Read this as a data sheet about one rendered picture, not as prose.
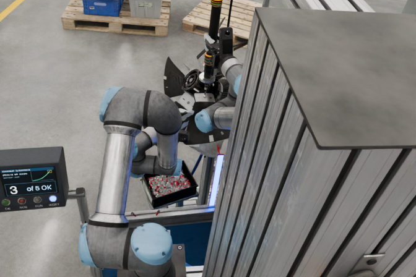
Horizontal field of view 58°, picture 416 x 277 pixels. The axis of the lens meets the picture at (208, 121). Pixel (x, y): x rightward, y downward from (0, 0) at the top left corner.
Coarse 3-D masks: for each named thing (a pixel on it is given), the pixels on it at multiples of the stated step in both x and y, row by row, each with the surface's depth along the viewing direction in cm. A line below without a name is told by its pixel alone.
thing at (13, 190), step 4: (4, 184) 123; (8, 184) 124; (12, 184) 124; (16, 184) 124; (8, 188) 124; (12, 188) 125; (16, 188) 125; (20, 188) 125; (8, 192) 125; (12, 192) 125; (16, 192) 126; (20, 192) 126; (8, 196) 126
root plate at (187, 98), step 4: (184, 96) 177; (188, 96) 176; (180, 100) 177; (184, 100) 177; (188, 100) 177; (192, 100) 176; (184, 104) 177; (188, 104) 177; (192, 104) 176; (188, 108) 177; (192, 108) 177
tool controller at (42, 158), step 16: (0, 160) 123; (16, 160) 123; (32, 160) 124; (48, 160) 124; (64, 160) 134; (0, 176) 122; (16, 176) 123; (32, 176) 124; (48, 176) 125; (64, 176) 133; (0, 192) 124; (32, 192) 127; (48, 192) 128; (64, 192) 131; (0, 208) 127; (16, 208) 128; (32, 208) 130
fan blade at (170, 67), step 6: (168, 60) 198; (168, 66) 197; (174, 66) 191; (168, 72) 197; (174, 72) 192; (180, 72) 186; (168, 78) 198; (174, 78) 192; (180, 78) 187; (168, 84) 200; (174, 84) 194; (180, 84) 189; (168, 90) 201; (174, 90) 196; (180, 90) 192; (168, 96) 202; (174, 96) 198
